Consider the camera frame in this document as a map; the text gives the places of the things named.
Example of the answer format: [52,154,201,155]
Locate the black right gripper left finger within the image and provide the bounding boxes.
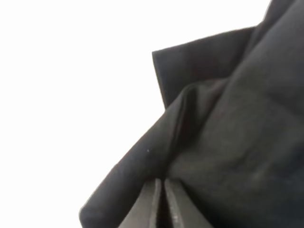
[121,179,162,228]

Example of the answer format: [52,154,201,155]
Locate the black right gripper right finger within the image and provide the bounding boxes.
[165,179,204,228]

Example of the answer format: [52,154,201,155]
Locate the black printed t-shirt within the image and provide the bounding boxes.
[79,0,304,228]

